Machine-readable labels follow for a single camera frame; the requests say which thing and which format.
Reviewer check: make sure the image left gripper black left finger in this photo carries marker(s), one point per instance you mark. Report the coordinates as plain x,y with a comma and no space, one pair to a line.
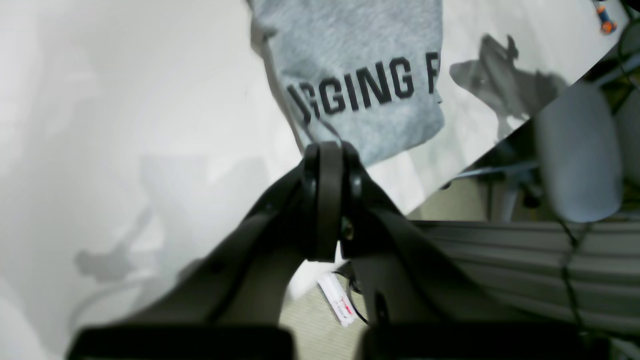
228,307

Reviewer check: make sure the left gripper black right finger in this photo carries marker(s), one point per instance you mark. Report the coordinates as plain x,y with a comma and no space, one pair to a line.
420,305

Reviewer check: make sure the grey t-shirt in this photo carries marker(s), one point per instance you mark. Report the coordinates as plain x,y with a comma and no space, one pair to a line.
358,71

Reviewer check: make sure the white label tag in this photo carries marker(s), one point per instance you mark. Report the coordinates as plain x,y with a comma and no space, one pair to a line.
338,300

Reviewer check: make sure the grey office chair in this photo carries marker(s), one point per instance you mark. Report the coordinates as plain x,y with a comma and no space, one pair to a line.
580,158

